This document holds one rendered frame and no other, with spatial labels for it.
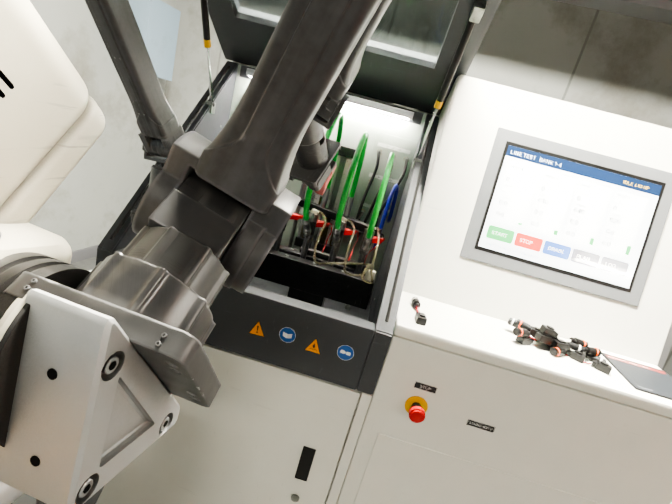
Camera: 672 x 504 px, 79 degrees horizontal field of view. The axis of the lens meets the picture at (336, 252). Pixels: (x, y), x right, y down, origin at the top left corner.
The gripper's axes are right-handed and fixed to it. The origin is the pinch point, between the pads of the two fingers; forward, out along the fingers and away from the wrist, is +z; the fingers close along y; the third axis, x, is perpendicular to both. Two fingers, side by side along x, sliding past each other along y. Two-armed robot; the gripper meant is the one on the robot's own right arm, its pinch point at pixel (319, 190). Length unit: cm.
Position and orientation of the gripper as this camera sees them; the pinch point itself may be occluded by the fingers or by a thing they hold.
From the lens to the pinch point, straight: 80.5
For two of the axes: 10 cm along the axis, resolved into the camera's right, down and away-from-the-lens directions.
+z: 1.0, 5.1, 8.5
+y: 4.5, -7.9, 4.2
